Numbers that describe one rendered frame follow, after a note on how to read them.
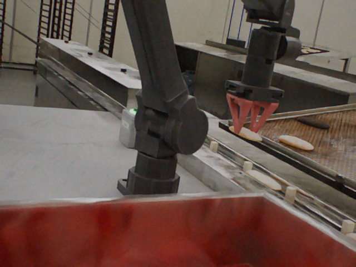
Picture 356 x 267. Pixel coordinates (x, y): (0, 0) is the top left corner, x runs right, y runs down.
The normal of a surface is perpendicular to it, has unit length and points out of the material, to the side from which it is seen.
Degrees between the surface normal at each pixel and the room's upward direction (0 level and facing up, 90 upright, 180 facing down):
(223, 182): 90
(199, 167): 90
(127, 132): 90
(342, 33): 90
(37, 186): 0
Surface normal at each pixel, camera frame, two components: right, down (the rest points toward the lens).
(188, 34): 0.43, 0.25
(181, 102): -0.25, -0.75
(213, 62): -0.89, -0.04
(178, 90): 0.69, 0.04
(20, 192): 0.16, -0.96
